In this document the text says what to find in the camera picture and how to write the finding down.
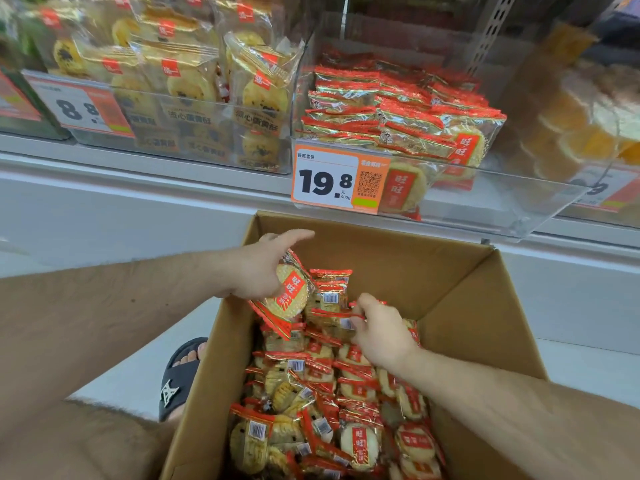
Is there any single round rice cracker packet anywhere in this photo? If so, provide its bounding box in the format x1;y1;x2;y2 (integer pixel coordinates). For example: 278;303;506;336
248;249;317;341

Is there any pile of red cracker packets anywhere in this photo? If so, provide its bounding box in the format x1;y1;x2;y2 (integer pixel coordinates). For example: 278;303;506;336
295;49;508;221
229;315;447;480

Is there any orange white price tag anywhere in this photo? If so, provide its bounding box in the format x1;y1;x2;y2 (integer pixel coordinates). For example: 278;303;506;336
570;164;640;214
0;70;44;123
291;143;392;216
22;71;136;139

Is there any person's right forearm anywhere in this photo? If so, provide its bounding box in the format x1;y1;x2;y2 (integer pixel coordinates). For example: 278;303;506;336
395;345;640;480

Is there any person's leg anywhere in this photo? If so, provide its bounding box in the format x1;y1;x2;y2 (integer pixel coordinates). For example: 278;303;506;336
0;399;177;480

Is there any pile of yellow pastry packets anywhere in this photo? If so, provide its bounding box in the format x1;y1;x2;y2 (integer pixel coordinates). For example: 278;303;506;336
20;0;307;171

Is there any brown cardboard box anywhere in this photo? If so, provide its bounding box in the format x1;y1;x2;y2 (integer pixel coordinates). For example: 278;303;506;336
160;211;549;480

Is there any black sandal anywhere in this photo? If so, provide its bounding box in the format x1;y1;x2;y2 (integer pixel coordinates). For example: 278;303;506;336
158;337;209;423

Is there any person's foot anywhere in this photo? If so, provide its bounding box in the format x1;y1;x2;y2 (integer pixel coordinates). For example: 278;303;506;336
167;342;208;423

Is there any person's left forearm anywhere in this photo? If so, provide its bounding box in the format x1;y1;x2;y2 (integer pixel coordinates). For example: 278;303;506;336
0;249;241;435

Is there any clear plastic shelf bin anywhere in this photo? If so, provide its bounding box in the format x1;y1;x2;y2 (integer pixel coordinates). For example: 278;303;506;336
22;25;307;175
495;0;640;230
291;10;595;241

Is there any white shelf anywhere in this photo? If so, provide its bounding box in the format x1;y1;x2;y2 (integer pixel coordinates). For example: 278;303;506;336
0;132;640;355

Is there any person's left hand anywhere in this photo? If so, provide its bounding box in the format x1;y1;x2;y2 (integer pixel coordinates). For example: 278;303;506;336
219;229;316;301

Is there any person's right hand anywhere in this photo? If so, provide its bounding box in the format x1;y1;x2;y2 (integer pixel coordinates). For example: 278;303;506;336
349;293;424;376

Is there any slotted metal shelf upright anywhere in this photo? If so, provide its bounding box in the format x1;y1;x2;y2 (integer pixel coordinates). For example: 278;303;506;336
466;0;520;78

